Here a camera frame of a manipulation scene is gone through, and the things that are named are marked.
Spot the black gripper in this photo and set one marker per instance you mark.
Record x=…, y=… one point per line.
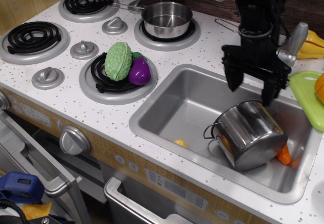
x=266, y=67

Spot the large steel pot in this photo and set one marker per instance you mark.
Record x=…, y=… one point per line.
x=247, y=134

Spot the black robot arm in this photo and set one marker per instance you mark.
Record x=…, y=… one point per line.
x=259, y=29

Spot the grey toy sink basin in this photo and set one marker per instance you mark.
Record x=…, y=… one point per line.
x=191, y=98

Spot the silver toy faucet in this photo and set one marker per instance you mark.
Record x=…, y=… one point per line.
x=296, y=42

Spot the green cutting board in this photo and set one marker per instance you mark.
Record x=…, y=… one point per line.
x=302, y=85

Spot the orange toy fruit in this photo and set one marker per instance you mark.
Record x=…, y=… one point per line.
x=319, y=88

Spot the yellow toy pepper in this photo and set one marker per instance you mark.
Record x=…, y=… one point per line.
x=312, y=47

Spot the orange toy carrot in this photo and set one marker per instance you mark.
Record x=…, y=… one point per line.
x=284, y=155

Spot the yellow toy corn piece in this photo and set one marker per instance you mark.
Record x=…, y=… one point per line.
x=181, y=143

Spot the small steel saucepan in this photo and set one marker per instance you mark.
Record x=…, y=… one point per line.
x=164, y=20

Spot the purple toy eggplant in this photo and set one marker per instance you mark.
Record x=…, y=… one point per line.
x=140, y=72

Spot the green toy bitter melon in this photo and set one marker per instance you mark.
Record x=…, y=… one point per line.
x=118, y=61

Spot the silver stove knob rear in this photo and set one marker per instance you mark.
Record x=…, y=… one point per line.
x=136, y=7

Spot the silver stove knob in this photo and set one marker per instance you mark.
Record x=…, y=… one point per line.
x=115, y=26
x=47, y=78
x=84, y=50
x=136, y=7

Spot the silver stove knob back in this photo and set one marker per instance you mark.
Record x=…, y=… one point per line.
x=115, y=26

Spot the front centre burner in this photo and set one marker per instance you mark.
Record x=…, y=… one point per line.
x=98, y=87

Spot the silver stove knob middle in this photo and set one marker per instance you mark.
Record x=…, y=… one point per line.
x=84, y=50

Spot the silver dishwasher door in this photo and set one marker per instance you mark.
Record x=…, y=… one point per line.
x=138, y=204

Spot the back left burner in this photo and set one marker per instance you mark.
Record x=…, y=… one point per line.
x=87, y=11

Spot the large silver oven knob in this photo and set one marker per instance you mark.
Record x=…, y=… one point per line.
x=73, y=141

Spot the silver stove knob front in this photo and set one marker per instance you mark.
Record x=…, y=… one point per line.
x=47, y=78

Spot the silver knob left edge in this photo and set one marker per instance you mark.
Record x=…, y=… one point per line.
x=4, y=102

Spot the yellow cloth bottom left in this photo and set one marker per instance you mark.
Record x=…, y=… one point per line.
x=33, y=211

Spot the wire utensil on counter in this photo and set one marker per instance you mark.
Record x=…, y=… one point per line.
x=227, y=24

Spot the grey oven door handle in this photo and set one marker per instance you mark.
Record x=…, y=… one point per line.
x=30, y=157

